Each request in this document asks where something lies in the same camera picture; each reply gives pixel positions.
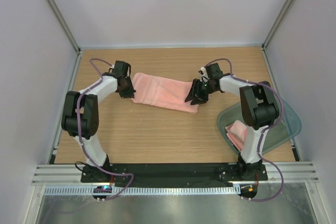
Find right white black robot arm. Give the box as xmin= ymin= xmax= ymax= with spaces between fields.
xmin=185 ymin=74 xmax=281 ymax=180

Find right aluminium frame post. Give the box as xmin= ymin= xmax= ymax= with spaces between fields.
xmin=261 ymin=0 xmax=312 ymax=50

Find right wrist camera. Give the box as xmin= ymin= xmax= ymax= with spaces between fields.
xmin=198 ymin=63 xmax=224 ymax=82

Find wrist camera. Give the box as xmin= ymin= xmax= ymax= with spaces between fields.
xmin=108 ymin=60 xmax=131 ymax=78
xmin=198 ymin=63 xmax=224 ymax=82

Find pink rabbit pattern towel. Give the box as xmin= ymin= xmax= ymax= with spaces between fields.
xmin=225 ymin=120 xmax=247 ymax=151

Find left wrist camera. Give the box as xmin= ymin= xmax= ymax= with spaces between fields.
xmin=108 ymin=60 xmax=131 ymax=78

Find plain pink towel pile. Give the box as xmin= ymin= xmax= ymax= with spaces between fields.
xmin=132 ymin=73 xmax=198 ymax=114

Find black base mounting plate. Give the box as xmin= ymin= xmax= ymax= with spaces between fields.
xmin=81 ymin=163 xmax=268 ymax=187

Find aluminium frame post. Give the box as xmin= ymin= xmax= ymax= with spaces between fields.
xmin=31 ymin=0 xmax=81 ymax=51
xmin=261 ymin=0 xmax=312 ymax=50

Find clear teal plastic bin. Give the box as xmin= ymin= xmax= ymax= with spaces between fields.
xmin=216 ymin=100 xmax=301 ymax=155

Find slotted metal cable rail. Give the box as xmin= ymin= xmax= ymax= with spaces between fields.
xmin=44 ymin=185 xmax=240 ymax=196

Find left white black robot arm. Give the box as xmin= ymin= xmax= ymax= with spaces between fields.
xmin=61 ymin=75 xmax=135 ymax=182

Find left aluminium frame post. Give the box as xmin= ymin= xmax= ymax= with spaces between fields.
xmin=31 ymin=0 xmax=81 ymax=51

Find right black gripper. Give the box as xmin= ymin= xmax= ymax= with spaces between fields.
xmin=185 ymin=78 xmax=217 ymax=105

